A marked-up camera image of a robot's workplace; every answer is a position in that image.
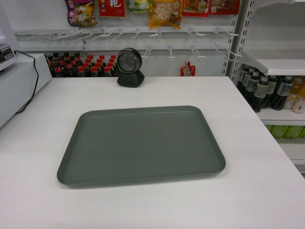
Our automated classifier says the purple snack bag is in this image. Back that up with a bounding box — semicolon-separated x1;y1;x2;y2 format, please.
65;0;97;28

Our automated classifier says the black round barcode scanner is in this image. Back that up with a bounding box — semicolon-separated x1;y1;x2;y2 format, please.
117;48;145;88

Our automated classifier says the white cash register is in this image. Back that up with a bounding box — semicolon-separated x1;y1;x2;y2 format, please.
0;53;52;126

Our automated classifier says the yellow snack bag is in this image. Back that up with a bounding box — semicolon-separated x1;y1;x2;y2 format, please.
149;0;183;29

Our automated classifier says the dark tea bottle front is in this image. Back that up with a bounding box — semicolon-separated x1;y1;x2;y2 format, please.
250;76;269;113

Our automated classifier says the red snack bag right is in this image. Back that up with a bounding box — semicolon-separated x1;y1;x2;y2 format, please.
182;0;210;17

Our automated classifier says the grey rectangular serving tray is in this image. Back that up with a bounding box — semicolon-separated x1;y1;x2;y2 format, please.
57;105;226;187

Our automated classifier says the red orange sauce pouch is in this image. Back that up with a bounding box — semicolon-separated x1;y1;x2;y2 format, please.
180;62;196;77

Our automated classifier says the red snack bag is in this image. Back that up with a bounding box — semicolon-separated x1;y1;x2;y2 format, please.
182;0;210;17
98;0;125;17

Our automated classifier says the white checkout scale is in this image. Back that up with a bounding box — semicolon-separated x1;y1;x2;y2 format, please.
0;3;19;72

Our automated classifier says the green snack bag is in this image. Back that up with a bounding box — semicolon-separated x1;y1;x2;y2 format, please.
127;0;153;12

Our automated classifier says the yellow juice bottle on shelf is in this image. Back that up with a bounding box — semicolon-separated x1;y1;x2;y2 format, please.
292;86;305;114

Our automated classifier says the white metal shelf unit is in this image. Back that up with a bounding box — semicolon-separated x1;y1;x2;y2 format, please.
226;0;305;172

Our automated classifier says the black power cable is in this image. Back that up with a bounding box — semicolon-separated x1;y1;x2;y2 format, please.
13;50;40;114

